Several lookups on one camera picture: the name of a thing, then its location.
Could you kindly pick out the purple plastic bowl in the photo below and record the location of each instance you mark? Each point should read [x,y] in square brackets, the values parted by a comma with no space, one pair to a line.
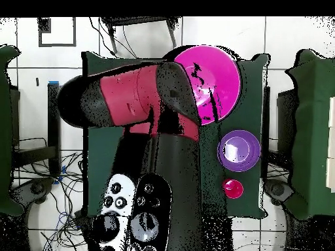
[239,150]

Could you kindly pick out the red plastic cup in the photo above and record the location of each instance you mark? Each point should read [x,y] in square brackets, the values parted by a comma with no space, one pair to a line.
[233,188]

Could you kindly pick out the white boxes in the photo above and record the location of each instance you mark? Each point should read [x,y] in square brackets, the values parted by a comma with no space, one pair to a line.
[331,143]

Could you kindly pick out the black metal stand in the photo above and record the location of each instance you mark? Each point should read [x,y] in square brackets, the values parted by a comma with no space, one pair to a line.
[136,20]

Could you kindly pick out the green cloth side table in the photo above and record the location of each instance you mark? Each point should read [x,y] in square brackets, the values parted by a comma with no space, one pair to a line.
[5,130]
[311,130]

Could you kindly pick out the black table frame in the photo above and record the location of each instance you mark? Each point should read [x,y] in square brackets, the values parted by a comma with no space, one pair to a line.
[53,146]
[266,117]

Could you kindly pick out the dark green table cloth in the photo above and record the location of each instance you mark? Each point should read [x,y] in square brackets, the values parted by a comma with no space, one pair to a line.
[246,99]

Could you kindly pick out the large pink plastic bowl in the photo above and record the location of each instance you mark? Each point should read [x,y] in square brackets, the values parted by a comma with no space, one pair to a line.
[222,75]

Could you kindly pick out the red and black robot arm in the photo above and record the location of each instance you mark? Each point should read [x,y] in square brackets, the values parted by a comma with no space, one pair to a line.
[130,96]

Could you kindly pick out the black floor stand base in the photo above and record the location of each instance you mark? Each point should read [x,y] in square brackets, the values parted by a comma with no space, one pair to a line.
[36,188]
[277,190]

